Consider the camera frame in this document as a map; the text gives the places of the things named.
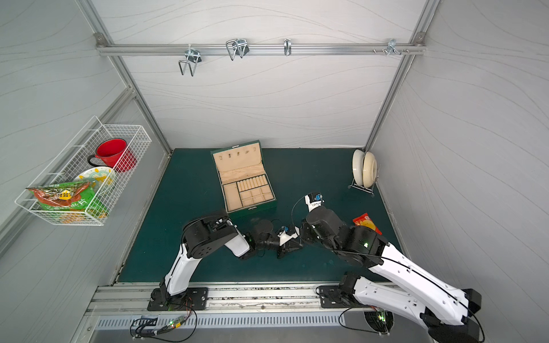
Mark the cream plate in rack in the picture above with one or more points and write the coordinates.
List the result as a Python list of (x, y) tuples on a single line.
[(369, 170)]

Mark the aluminium crossbar rail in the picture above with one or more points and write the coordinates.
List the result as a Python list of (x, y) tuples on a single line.
[(256, 50)]

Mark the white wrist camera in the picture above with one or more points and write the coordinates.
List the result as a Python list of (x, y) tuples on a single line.
[(286, 234), (314, 200)]

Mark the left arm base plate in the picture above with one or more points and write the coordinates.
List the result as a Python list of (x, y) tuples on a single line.
[(191, 299)]

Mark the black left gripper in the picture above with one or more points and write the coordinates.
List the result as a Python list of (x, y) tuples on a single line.
[(282, 246)]

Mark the red mug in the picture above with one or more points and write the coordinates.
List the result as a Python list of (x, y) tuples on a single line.
[(114, 153)]

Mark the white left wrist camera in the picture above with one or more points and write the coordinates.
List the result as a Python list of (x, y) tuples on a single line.
[(286, 234)]

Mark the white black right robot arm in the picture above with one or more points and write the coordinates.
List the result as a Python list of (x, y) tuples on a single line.
[(447, 313)]

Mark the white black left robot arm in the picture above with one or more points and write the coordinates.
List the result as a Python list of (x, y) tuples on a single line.
[(205, 235)]

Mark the red snack packet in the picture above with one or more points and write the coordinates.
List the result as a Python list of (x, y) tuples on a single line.
[(365, 221)]

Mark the white wire basket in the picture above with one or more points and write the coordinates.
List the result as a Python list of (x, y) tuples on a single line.
[(72, 161)]

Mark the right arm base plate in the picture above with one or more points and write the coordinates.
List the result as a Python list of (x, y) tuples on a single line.
[(331, 297)]

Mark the white plate in rack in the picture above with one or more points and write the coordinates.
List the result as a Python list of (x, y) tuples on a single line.
[(357, 166)]

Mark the metal bracket hook right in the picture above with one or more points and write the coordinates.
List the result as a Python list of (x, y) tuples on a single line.
[(392, 48)]

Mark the metal loop hook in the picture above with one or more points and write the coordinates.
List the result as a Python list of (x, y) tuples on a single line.
[(237, 47)]

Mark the small metal hook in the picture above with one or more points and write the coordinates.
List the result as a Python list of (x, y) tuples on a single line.
[(287, 44)]

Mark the metal double hook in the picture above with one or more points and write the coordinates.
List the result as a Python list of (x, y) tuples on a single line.
[(192, 58)]

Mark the green snack bag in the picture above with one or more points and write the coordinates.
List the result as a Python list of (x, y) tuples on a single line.
[(77, 196)]

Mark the metal plate rack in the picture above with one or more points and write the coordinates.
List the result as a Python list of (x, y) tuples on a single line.
[(368, 190)]

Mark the patterned plate in basket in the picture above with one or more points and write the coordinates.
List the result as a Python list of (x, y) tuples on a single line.
[(101, 178)]

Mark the green jewelry box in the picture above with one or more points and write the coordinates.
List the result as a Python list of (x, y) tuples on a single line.
[(245, 186)]

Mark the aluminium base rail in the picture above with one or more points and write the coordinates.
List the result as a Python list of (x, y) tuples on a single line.
[(222, 297)]

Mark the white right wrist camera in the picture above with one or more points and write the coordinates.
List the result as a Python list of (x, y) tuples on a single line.
[(314, 200)]

